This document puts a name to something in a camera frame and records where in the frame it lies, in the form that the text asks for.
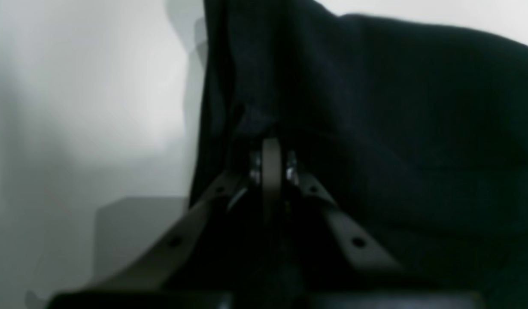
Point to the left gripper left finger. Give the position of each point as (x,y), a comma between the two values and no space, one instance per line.
(170,253)

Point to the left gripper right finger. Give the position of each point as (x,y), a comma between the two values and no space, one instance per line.
(291,182)

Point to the black T-shirt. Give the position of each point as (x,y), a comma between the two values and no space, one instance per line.
(419,131)

